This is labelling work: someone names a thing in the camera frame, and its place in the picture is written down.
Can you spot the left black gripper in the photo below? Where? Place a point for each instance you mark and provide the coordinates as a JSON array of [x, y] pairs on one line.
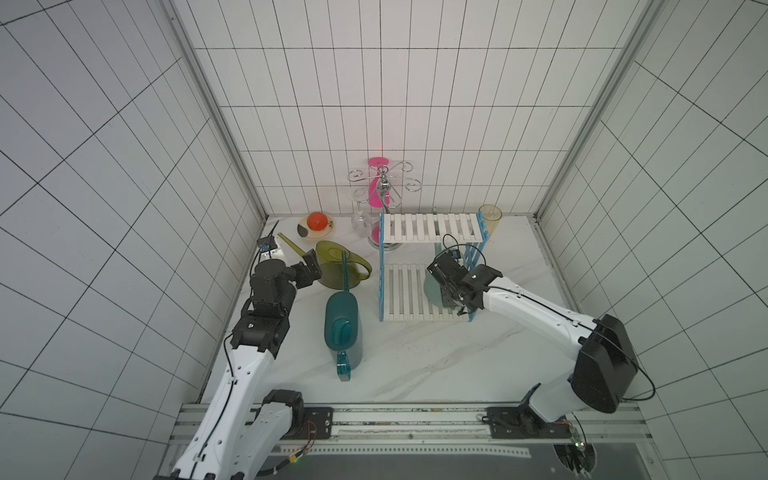
[[300, 270]]

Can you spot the white blue slatted shelf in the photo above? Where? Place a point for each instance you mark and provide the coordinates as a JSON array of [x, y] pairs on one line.
[[409, 243]]

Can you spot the clear wine glass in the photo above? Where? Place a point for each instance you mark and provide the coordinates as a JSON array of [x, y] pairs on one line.
[[361, 220]]

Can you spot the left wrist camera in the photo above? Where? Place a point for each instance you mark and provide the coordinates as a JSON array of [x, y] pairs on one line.
[[269, 248]]

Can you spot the small patterned plate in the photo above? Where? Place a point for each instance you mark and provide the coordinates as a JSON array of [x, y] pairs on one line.
[[303, 231]]

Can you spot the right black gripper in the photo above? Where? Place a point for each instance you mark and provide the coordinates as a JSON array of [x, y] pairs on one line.
[[447, 279]]

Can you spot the yellow transparent cup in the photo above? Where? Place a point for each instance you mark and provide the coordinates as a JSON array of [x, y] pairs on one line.
[[491, 215]]

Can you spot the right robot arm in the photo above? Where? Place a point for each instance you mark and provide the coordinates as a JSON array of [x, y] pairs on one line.
[[601, 362]]

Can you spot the pink hanging cup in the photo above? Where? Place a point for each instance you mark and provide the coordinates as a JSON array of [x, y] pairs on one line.
[[380, 185]]

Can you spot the olive green watering can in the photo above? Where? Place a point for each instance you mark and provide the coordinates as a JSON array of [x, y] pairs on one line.
[[336, 264]]

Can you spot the aluminium mounting rail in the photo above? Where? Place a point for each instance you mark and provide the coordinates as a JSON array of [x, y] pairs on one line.
[[462, 428]]

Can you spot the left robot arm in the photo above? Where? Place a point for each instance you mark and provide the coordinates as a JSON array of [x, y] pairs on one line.
[[224, 446]]

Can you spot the dark teal watering can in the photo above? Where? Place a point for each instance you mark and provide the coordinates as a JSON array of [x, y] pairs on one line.
[[342, 333]]

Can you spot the mint green watering can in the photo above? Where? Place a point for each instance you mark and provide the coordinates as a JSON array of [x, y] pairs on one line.
[[436, 295]]

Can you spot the red ball on plate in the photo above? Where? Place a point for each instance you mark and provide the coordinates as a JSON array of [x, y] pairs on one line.
[[318, 222]]

